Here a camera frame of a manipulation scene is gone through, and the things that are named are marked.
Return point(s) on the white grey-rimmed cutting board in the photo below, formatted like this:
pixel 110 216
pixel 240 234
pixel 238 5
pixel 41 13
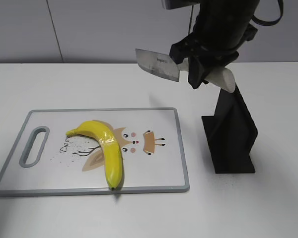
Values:
pixel 44 162

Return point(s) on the yellow plastic banana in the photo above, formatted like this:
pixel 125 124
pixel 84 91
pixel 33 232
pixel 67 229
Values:
pixel 108 154

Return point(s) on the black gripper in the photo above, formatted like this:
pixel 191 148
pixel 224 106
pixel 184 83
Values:
pixel 214 41

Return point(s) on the white-handled kitchen knife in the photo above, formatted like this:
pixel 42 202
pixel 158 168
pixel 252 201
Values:
pixel 163 66

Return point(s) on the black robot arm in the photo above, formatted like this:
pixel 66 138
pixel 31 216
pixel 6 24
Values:
pixel 227 7

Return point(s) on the black knife stand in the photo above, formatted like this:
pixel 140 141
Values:
pixel 231 133

